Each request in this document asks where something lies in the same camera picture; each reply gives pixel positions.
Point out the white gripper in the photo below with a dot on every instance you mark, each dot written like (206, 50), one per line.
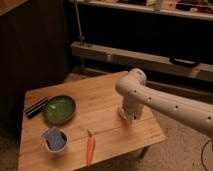
(130, 114)

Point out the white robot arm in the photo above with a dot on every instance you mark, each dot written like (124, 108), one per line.
(136, 94)

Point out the orange carrot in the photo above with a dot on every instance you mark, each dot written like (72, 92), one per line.
(91, 143)

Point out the grey metal beam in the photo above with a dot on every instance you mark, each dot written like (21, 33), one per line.
(141, 60)

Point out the wooden table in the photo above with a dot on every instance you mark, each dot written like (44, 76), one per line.
(96, 114)

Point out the green plate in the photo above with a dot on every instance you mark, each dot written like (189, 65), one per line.
(59, 109)

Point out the white cup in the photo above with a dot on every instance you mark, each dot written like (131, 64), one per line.
(63, 150)

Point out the blue sponge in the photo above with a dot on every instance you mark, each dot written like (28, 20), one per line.
(54, 138)

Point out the metal pole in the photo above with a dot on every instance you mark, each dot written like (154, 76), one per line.
(81, 37)

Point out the black handle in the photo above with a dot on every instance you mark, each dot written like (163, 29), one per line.
(182, 63)

